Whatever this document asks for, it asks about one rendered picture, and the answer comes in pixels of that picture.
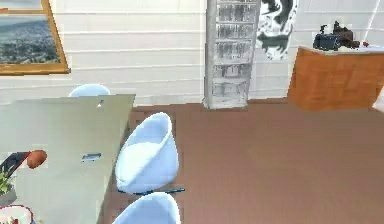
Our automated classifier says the white birthday cake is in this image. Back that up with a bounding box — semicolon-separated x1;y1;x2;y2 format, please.
0;204;36;224

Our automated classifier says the white egg chair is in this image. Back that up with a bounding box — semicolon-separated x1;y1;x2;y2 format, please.
114;111;186;196
112;191;182;224
68;83;112;98

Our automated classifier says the grey glass block column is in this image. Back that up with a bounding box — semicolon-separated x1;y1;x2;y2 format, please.
203;0;262;110

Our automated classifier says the small grey phone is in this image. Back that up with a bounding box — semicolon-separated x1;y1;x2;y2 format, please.
81;152;103;162

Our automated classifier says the pale green dining table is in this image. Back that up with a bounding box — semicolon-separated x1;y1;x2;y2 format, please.
0;94;137;224

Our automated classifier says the orange wooden cabinet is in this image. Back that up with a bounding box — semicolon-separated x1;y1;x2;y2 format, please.
287;45;384;112

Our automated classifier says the dark blue toaster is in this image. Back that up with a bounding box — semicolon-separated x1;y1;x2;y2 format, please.
312;24;341;52

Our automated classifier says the brown round bread loaf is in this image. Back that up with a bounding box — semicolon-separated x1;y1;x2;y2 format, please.
26;149;48;170

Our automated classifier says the dark brown coffee machine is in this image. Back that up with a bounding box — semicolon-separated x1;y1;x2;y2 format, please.
332;20;361;50

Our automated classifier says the wood framed landscape picture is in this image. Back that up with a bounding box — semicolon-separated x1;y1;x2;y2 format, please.
0;0;71;76

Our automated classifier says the green potted plant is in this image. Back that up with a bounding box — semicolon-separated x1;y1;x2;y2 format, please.
0;165;18;207

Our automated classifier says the black and white wall poster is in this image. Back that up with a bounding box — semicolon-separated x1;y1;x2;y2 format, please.
255;0;299;61

